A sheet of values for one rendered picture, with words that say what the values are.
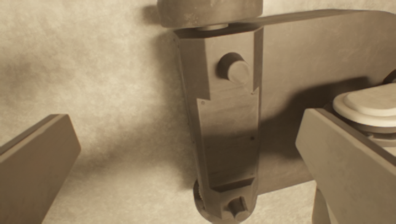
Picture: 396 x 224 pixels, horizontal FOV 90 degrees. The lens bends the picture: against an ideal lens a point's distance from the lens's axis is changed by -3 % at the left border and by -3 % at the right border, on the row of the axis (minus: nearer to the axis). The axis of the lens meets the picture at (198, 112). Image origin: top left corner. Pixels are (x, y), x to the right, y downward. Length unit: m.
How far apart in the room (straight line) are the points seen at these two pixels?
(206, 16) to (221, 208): 0.44
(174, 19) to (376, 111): 0.36
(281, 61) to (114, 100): 0.42
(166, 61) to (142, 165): 0.35
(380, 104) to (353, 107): 0.04
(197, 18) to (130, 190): 0.61
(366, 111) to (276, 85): 0.16
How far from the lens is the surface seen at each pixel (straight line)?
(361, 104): 0.43
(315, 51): 0.48
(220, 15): 0.35
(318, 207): 0.42
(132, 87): 0.57
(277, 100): 0.47
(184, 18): 0.36
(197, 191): 0.68
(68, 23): 0.56
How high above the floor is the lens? 0.53
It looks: 60 degrees down
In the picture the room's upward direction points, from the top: 157 degrees clockwise
